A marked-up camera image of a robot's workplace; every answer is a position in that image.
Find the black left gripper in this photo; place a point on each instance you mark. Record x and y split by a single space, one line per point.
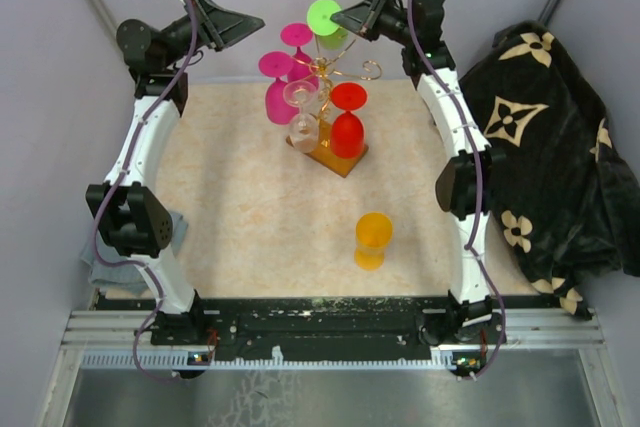
217 27

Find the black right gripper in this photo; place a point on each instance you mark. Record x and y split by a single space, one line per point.
363 17

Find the green plastic wine glass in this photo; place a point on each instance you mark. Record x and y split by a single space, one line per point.
328 33

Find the magenta plastic wine glass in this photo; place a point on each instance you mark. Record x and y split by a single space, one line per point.
298 35

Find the red plastic wine glass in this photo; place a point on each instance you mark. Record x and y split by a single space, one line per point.
347 133

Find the clear wine glass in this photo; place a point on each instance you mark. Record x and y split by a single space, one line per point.
303 128

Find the gold wire wine glass rack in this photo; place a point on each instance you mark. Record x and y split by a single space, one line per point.
326 127

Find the orange plastic wine glass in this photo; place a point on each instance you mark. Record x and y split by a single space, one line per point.
373 233

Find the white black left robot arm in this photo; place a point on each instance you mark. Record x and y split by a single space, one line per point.
127 214

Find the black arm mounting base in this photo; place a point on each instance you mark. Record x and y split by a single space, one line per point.
313 333

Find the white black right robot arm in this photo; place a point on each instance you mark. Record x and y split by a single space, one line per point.
463 187

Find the grey blue cloth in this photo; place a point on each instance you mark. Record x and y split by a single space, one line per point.
125 276

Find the black floral blanket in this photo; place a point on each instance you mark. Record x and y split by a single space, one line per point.
566 203

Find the aluminium frame rail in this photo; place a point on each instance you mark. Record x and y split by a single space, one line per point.
550 371

